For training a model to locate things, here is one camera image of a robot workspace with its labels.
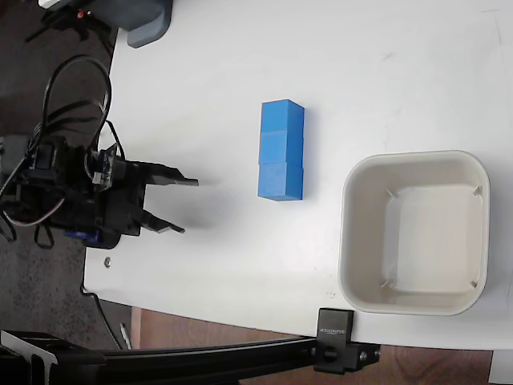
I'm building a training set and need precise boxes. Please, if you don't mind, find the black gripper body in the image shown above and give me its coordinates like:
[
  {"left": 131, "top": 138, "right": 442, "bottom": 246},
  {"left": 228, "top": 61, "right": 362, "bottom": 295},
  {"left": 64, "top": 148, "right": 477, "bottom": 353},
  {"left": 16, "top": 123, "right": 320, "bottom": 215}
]
[{"left": 95, "top": 157, "right": 148, "bottom": 238}]

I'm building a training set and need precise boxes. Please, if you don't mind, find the gray monitor stand base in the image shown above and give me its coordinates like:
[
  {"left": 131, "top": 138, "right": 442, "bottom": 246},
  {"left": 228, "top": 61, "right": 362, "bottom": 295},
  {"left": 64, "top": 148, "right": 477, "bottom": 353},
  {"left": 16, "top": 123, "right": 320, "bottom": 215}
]
[{"left": 94, "top": 0, "right": 175, "bottom": 50}]

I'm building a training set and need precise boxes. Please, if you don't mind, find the black table clamp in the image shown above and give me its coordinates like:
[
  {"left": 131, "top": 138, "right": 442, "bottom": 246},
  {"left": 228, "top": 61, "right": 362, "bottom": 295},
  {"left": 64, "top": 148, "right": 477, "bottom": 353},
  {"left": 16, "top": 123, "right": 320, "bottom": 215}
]
[{"left": 313, "top": 307, "right": 382, "bottom": 375}]

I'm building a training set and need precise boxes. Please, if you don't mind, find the black tripod with red light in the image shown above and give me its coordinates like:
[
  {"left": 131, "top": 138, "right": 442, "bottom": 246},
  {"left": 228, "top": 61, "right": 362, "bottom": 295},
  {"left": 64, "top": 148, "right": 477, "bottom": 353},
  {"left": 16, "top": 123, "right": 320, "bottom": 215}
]
[{"left": 24, "top": 6, "right": 118, "bottom": 54}]

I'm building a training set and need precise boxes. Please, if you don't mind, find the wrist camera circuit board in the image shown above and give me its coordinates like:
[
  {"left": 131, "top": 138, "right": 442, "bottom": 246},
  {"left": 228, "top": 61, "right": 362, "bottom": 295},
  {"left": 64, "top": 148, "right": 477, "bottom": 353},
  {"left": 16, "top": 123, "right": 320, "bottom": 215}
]
[{"left": 92, "top": 143, "right": 122, "bottom": 188}]

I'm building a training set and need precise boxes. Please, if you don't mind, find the thin black floor cable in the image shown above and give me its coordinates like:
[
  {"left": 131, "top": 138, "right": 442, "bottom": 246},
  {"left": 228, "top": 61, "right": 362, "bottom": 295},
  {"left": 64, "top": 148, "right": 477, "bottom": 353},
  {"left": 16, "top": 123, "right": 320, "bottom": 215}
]
[{"left": 81, "top": 286, "right": 122, "bottom": 351}]

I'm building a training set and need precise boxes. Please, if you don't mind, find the black aluminium extrusion bar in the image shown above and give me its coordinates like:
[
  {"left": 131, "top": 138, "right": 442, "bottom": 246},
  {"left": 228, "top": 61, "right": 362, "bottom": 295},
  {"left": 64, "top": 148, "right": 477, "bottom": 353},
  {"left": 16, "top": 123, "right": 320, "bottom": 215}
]
[{"left": 0, "top": 329, "right": 321, "bottom": 385}]

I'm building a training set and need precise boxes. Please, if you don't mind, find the white square plastic bin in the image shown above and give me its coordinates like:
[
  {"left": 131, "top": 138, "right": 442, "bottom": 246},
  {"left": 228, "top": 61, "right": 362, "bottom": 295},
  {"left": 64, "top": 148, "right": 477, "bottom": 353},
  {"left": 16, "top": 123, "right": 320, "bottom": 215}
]
[{"left": 337, "top": 149, "right": 492, "bottom": 317}]

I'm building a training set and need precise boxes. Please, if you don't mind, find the blue cube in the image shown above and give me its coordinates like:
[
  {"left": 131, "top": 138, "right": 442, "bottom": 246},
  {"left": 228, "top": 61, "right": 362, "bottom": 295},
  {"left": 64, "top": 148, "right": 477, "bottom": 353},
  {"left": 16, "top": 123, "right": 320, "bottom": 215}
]
[
  {"left": 258, "top": 129, "right": 305, "bottom": 168},
  {"left": 256, "top": 160, "right": 305, "bottom": 201},
  {"left": 260, "top": 98, "right": 306, "bottom": 140}
]

